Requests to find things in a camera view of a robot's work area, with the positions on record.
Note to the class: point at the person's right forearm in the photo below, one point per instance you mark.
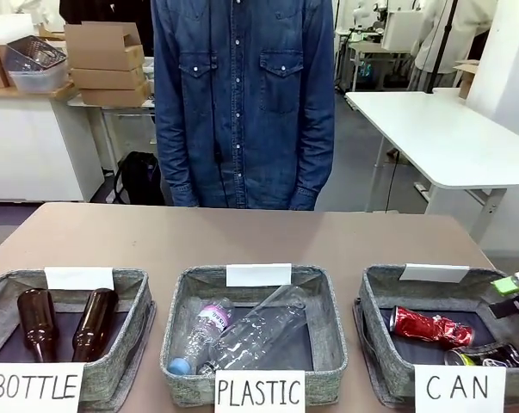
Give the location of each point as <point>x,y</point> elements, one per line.
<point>177,163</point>

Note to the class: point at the person torso in denim shirt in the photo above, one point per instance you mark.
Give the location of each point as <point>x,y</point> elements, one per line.
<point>242,99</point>

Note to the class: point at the white plastic tub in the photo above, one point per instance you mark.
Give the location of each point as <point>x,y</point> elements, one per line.
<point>37,79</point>

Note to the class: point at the black tripod pole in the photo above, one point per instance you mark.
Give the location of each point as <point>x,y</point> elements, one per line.
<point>446,38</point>

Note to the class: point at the grey basket labelled bottle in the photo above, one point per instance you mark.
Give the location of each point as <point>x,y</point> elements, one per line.
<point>132,327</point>

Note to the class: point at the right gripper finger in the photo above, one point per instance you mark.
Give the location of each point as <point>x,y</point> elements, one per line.
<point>508,285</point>
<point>510,307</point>

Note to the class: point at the blank white card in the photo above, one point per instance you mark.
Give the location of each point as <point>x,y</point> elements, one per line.
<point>259,275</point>
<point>79,278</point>
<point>433,273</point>

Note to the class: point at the crushed red can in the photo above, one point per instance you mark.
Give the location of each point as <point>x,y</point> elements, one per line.
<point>427,324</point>

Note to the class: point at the white cabinet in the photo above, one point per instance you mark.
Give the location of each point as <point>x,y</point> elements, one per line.
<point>26,150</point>

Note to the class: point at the white machine housing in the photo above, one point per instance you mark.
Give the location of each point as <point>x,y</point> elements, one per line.
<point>399,30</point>

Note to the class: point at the white BOTTLE paper label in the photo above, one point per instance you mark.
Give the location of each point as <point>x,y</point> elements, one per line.
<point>33,385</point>

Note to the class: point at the grey basket labelled can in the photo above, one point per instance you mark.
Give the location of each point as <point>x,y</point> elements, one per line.
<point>373,318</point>

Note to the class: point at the grey basket labelled plastic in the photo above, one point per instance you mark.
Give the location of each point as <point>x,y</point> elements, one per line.
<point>328,310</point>

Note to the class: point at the small blue-capped plastic bottle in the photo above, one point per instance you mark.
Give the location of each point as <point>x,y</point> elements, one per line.
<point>203,331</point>

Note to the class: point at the large clear plastic bottle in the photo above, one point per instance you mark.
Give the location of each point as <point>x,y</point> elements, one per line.
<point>263,329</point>

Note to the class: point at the white table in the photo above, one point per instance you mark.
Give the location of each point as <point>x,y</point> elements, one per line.
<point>448,142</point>

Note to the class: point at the flat closed cardboard box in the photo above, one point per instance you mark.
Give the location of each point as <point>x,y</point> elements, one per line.
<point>113,95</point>
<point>108,78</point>

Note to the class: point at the white PLASTIC paper label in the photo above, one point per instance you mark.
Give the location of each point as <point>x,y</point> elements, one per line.
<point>259,391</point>

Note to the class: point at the white CAN paper label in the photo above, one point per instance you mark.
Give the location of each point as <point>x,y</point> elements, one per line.
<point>457,387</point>

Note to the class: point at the person in white clothes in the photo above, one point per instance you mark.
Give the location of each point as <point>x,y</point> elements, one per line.
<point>431,38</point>

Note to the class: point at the crushed black can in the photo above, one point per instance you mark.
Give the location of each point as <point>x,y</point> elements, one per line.
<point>496,355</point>

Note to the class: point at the person's left forearm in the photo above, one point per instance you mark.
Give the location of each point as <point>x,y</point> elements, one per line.
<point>313,168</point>

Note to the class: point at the brown glass bottle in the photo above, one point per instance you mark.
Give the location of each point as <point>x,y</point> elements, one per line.
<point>93,322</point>
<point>37,320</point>

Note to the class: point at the large open cardboard box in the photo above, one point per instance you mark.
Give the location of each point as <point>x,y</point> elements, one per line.
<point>100,51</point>

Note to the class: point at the black backpack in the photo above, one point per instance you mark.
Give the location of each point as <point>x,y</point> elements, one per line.
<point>140,176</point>

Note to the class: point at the grey mesh plastic crate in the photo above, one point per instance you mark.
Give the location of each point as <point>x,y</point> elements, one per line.
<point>37,53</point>

